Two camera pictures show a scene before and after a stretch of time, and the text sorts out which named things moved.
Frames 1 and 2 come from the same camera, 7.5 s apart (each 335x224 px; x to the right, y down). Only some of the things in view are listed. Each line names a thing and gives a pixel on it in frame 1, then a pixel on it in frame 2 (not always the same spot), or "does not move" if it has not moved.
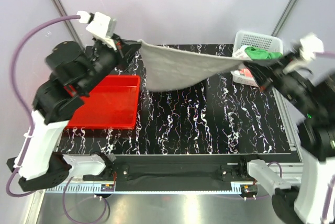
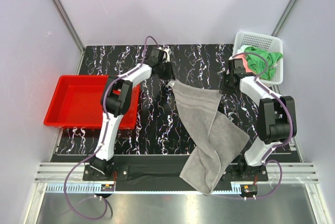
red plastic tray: x=113 y=104 does not move
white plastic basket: x=248 y=38 does not move
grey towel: x=166 y=68 to x=216 y=136
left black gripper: x=126 y=59 to x=169 y=75
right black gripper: x=268 y=72 to x=224 y=90
